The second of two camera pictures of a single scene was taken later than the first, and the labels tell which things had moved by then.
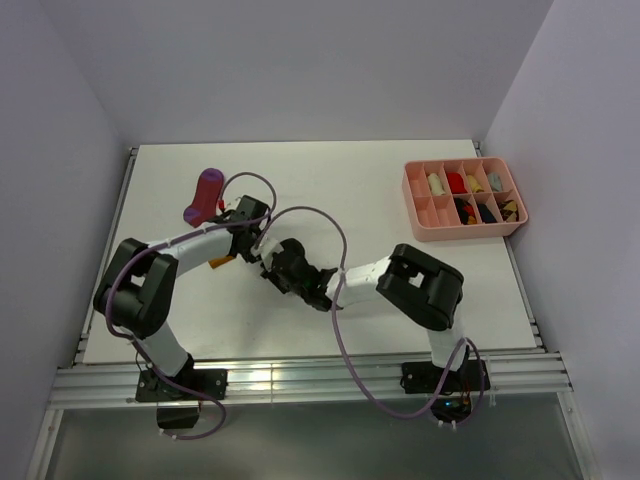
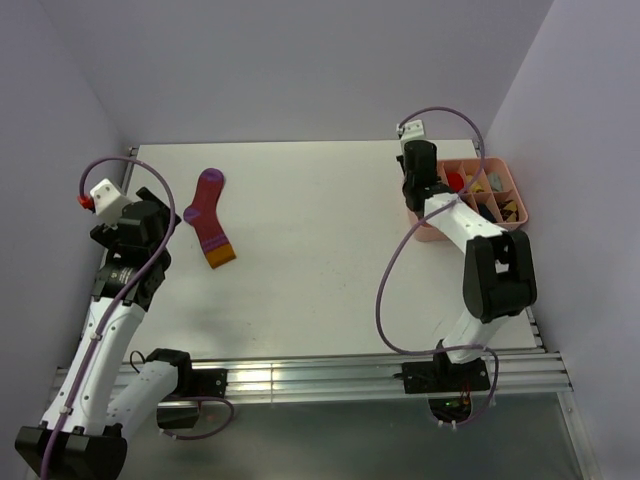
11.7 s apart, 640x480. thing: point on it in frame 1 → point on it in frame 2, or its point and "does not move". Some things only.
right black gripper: x=272 y=274 → x=401 y=158
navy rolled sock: x=487 y=216 does not move
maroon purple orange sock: x=210 y=188 does not move
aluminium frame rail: x=307 y=380 does not move
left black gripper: x=248 y=256 → x=108 y=235
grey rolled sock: x=495 y=182 does not move
